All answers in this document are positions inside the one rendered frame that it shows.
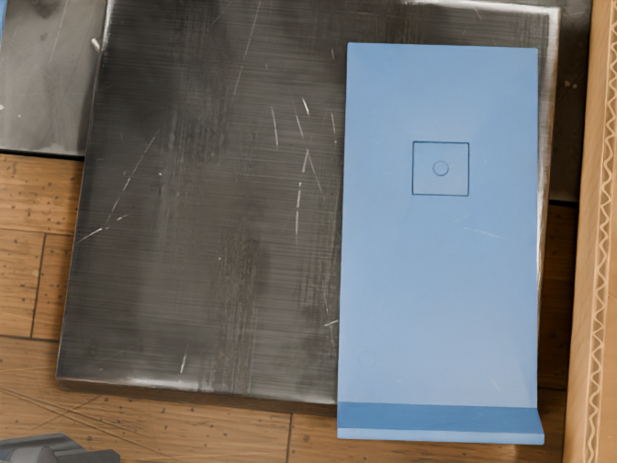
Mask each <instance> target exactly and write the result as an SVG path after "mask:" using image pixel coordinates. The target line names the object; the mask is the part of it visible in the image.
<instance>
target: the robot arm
mask: <svg viewBox="0 0 617 463"><path fill-rule="evenodd" d="M0 463H120V454H118V453H117V452H116V451H114V450H113V449H106V450H98V451H92V452H89V451H88V450H86V449H85V448H83V447H82V446H80V445H79V444H77V443H76V442H75V441H73V440H72V439H71V438H70V437H69V436H67V435H66V434H63V433H54V434H46V435H33V436H25V437H18V438H11V439H4V440H0Z"/></svg>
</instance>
